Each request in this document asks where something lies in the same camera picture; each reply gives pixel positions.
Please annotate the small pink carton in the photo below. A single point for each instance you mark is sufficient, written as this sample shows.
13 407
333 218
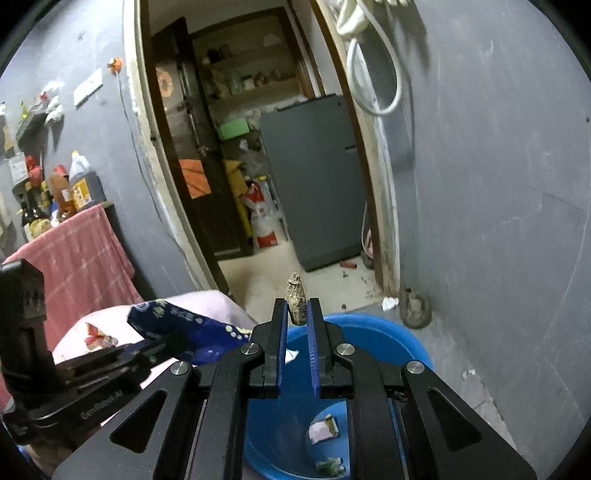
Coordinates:
322 431

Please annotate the person's left hand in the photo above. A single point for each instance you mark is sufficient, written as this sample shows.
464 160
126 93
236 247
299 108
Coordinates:
44 459

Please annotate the large cooking oil jug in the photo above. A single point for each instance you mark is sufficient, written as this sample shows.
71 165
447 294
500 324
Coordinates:
85 184

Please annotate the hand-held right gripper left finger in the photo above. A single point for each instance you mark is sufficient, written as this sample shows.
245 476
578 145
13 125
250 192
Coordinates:
280 350

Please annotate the wooden shelf unit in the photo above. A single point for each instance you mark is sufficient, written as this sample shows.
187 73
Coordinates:
249 60

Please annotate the white plastic bag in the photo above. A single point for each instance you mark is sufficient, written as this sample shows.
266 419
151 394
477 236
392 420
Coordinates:
53 104

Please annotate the wall shelf rack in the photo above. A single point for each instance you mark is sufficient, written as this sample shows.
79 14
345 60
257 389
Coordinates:
32 124

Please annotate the yellow bag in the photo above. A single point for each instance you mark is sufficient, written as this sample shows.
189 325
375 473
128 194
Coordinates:
235 182

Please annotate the green box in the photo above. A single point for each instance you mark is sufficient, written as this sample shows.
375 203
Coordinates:
233 129

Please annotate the wooden door frame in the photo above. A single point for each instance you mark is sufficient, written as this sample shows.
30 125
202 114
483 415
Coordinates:
385 230

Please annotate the green white wrapper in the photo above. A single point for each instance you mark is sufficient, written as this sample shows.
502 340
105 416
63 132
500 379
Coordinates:
330 466

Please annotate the tall dark sauce bottle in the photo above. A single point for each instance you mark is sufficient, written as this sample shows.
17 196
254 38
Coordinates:
34 217

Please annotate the orange paper sheet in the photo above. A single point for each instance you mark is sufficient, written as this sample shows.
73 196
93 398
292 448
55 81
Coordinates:
195 179

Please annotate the metal wall box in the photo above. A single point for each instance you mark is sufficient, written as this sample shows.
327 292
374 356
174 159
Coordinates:
17 168

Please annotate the white wall socket plate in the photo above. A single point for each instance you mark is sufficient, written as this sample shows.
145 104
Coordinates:
87 86

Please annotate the red packet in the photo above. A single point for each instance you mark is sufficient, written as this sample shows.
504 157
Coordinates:
33 167

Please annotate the orange sauce bottle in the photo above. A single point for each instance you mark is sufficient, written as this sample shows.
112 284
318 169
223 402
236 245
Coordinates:
62 194

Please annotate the dark wooden door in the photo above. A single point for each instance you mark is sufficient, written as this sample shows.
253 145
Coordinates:
194 129

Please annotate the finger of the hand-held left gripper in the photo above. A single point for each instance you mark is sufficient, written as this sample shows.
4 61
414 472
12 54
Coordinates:
157 348
129 374

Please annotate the grey refrigerator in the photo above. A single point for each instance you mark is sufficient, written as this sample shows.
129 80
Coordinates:
314 184

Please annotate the blue plastic basin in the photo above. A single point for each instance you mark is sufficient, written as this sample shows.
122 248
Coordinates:
369 332

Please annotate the pink checked towel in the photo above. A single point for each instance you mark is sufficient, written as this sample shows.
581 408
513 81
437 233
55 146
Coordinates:
83 258

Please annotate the white tissue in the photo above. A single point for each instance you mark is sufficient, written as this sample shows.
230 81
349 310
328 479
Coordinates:
390 303

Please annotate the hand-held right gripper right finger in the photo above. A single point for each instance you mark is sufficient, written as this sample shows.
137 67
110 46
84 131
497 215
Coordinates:
314 350

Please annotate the red and white sack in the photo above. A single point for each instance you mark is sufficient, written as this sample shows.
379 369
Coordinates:
263 217

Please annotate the red and white wrapper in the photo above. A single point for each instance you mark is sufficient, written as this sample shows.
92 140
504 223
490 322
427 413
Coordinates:
99 338

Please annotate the cream rubber gloves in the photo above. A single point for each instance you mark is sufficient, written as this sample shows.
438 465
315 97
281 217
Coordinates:
392 2

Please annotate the blue snack wrapper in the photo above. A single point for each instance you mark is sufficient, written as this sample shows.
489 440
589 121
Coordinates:
203 332

